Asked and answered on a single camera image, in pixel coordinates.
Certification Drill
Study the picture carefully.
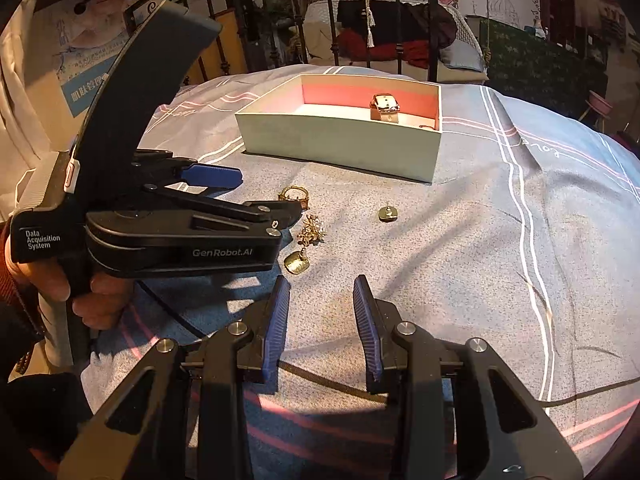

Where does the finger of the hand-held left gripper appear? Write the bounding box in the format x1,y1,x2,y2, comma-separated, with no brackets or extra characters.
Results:
132,149,244,192
145,186,304,236

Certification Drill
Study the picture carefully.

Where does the box with pink lining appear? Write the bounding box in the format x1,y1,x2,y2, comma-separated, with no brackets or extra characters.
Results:
234,73,444,184

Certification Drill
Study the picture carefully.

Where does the hanging chair with clothes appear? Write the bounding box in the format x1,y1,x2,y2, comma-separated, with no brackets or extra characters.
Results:
304,0,492,87

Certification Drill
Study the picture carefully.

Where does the pink stool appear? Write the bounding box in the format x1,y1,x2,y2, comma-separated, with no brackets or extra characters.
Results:
579,90,614,124

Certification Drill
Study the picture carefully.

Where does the wristwatch with beige strap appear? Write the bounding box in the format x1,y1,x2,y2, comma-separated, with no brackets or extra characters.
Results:
369,92,402,123

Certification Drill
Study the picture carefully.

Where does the person's left hand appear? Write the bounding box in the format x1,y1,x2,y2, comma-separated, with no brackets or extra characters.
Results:
5,236,137,332

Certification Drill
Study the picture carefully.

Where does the black cable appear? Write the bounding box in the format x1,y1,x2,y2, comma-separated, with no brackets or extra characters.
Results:
134,280,640,407

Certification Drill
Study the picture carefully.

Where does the wall poster with blue band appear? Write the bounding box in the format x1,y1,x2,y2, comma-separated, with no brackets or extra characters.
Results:
54,7,138,107

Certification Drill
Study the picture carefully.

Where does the black iron bed frame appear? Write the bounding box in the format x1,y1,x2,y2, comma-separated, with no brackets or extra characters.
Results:
45,0,442,85

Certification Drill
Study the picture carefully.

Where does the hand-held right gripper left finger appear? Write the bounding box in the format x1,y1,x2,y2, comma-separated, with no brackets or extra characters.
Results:
57,275,292,480

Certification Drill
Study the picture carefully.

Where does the green patterned cabinet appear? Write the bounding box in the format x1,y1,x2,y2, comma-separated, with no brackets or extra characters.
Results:
487,16,609,120

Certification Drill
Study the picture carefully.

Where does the gold brooch with pendant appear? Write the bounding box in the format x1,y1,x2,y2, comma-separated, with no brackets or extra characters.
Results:
283,213,329,276

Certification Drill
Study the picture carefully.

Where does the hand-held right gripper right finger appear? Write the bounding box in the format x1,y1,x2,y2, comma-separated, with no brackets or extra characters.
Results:
352,275,586,480

